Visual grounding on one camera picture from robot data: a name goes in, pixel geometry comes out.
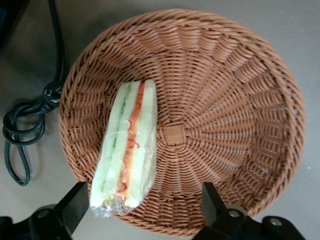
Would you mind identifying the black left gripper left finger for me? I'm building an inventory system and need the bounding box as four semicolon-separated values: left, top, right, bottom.
27;181;90;240

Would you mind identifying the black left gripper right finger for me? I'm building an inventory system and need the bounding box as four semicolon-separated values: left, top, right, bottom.
194;181;251;240

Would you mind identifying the plastic-wrapped sandwich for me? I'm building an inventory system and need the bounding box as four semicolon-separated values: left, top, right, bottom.
90;79;158;218

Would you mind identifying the round brown wicker basket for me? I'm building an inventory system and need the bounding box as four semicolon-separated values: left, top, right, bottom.
58;9;306;238

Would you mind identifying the black power cable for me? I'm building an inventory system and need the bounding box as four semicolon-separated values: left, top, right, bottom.
2;0;66;187

